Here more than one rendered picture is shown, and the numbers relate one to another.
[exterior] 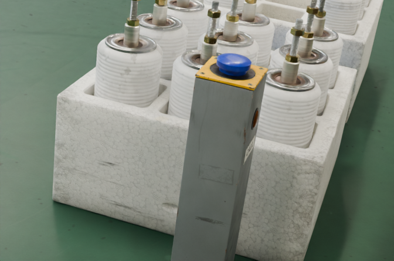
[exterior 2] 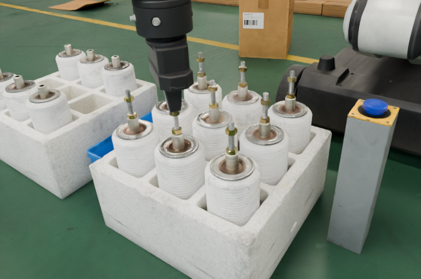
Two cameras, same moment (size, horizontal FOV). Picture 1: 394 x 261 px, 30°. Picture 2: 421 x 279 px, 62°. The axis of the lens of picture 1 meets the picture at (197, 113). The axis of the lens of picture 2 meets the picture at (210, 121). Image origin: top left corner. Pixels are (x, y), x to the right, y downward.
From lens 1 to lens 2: 103 cm
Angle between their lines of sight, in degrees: 59
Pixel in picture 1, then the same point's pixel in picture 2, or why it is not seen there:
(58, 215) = not seen: outside the picture
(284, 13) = (81, 103)
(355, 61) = (155, 98)
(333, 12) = (129, 79)
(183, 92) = (280, 161)
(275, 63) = (247, 110)
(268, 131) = (306, 140)
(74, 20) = not seen: outside the picture
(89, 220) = not seen: outside the picture
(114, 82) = (255, 197)
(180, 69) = (275, 149)
